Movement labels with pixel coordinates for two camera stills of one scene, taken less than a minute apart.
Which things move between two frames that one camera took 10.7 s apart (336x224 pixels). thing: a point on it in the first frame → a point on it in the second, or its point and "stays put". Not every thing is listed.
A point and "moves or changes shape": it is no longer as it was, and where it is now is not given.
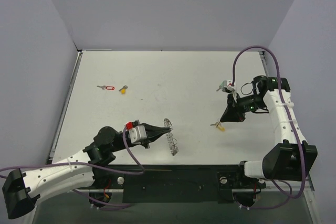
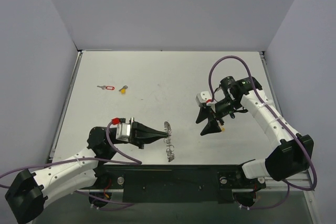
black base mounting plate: [172, 183] stays put
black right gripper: [237, 107] → [213, 114]
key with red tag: [109, 87] stays put
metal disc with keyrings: [172, 141] moves or changes shape
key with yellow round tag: [123, 89] stays put
